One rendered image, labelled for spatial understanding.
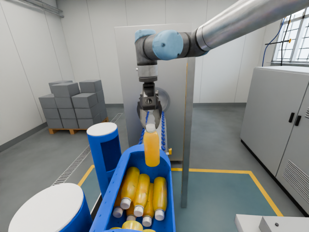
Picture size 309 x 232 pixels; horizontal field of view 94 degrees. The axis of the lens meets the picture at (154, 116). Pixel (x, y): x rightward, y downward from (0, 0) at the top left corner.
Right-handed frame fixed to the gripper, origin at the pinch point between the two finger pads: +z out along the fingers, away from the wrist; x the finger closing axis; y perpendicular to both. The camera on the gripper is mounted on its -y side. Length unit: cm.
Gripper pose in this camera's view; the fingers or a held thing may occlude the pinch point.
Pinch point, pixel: (150, 126)
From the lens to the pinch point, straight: 60.3
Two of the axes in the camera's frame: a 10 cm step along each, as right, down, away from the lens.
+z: 0.5, 9.3, 3.7
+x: -10.0, 0.2, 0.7
